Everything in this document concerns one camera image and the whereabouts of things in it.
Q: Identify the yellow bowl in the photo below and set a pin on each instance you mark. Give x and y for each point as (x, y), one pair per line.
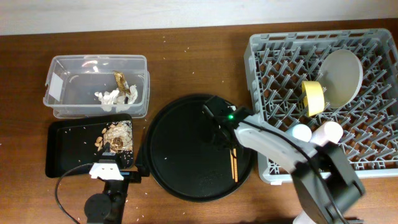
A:
(313, 97)

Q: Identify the pink cup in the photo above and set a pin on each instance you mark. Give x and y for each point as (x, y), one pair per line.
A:
(330, 131)

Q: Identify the clear plastic bin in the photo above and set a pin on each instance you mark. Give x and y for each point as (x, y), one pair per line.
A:
(75, 81)

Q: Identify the wooden chopstick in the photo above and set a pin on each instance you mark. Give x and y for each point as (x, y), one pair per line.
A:
(235, 168)
(232, 163)

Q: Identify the round black serving tray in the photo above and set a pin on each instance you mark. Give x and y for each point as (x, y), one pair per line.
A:
(185, 157)

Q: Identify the grey plate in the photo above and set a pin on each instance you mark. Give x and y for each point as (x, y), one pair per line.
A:
(342, 76)

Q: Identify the black rectangular tray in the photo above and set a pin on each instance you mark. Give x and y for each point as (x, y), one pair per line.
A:
(71, 143)

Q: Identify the food scraps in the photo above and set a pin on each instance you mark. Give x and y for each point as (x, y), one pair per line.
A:
(118, 135)

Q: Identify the grey dishwasher rack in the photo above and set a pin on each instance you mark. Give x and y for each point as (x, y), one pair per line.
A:
(277, 63)

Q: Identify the blue cup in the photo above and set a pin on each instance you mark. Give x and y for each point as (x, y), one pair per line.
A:
(301, 132)

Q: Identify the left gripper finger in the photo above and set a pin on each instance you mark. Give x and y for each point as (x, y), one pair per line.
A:
(140, 161)
(107, 147)

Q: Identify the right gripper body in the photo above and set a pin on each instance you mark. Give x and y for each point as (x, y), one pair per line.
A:
(217, 136)

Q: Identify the white tissue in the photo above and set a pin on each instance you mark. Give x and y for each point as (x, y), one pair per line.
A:
(117, 100)

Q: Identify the gold foil wrapper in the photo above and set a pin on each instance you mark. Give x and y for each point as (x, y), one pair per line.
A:
(121, 82)

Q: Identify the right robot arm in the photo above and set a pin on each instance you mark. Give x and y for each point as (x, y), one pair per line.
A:
(325, 182)

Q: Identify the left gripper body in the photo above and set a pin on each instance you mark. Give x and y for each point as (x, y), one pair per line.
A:
(135, 177)

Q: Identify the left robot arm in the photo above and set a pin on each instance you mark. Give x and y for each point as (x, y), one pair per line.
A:
(108, 206)

